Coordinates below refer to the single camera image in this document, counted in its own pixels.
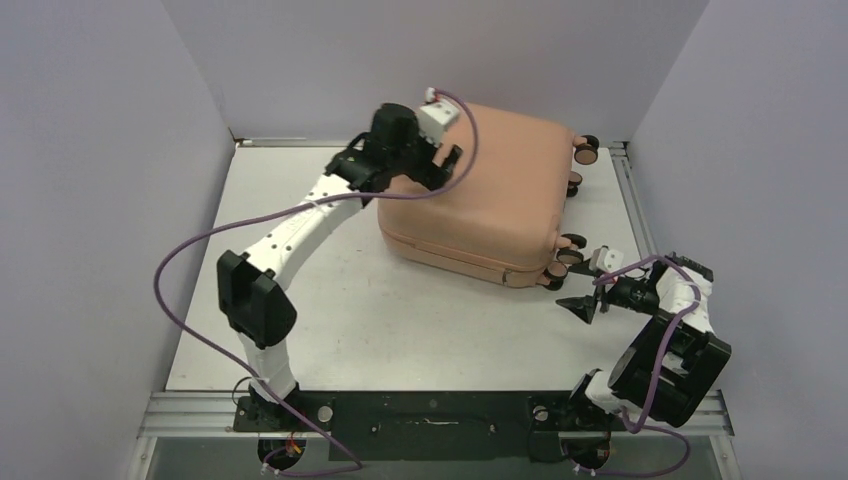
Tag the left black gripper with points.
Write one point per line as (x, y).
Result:
(429, 175)

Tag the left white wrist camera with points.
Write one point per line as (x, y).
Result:
(436, 116)

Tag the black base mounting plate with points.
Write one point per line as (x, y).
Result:
(542, 426)

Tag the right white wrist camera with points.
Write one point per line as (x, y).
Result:
(606, 260)

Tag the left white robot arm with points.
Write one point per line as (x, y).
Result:
(252, 285)

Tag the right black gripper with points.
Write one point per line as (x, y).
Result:
(584, 306)

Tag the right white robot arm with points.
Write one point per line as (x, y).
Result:
(673, 362)

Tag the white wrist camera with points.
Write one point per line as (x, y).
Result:
(606, 260)
(436, 116)

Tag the aluminium frame rail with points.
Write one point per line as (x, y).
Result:
(410, 302)

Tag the pink suitcase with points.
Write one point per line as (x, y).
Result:
(501, 222)

